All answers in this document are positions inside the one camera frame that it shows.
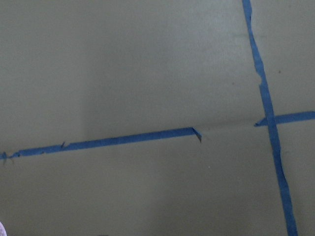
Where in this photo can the pink mesh pen holder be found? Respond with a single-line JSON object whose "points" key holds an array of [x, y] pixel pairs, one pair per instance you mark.
{"points": [[2, 230]]}

